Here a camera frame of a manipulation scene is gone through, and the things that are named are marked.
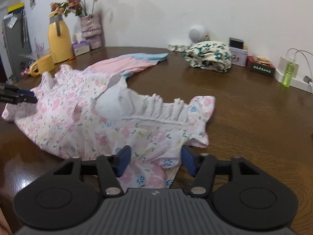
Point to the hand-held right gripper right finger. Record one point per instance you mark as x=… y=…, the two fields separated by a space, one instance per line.
x=188 y=160

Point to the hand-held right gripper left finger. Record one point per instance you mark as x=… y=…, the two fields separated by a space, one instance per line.
x=123 y=160

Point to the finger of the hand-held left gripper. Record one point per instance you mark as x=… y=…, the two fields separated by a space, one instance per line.
x=25 y=98

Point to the pink floral garment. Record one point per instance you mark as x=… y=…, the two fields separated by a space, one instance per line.
x=73 y=117

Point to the pile of colourful wrappers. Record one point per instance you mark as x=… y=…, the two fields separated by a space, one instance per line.
x=28 y=68

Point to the yellow cup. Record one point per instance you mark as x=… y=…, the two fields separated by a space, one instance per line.
x=45 y=64

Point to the grey cabinet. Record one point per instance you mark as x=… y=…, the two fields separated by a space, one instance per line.
x=14 y=44

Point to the yellow thermos jug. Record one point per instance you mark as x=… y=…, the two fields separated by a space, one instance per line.
x=60 y=44

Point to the purple tissue box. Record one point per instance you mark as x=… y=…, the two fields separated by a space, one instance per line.
x=80 y=49

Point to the yellow and black box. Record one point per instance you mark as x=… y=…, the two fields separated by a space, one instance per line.
x=16 y=7

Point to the pink knitted vase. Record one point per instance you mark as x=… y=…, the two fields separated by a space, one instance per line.
x=91 y=29

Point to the pink and blue garment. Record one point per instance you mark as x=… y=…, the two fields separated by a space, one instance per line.
x=117 y=64

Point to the folded green floral cloth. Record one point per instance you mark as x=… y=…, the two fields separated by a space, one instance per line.
x=207 y=56

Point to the small white power strip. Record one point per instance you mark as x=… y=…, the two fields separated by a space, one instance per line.
x=177 y=47

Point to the lilac tin box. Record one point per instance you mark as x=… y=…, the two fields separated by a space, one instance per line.
x=238 y=57

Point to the dark red box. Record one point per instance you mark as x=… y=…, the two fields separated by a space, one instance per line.
x=261 y=69

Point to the tan sachets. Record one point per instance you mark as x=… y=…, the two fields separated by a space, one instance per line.
x=262 y=60

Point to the black charger box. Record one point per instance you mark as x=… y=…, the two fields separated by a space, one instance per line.
x=236 y=43

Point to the white round robot speaker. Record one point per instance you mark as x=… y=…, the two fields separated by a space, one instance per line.
x=196 y=33

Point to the green spray bottle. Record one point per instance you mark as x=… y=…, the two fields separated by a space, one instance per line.
x=288 y=76

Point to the white charger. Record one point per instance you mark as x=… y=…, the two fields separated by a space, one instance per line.
x=283 y=64

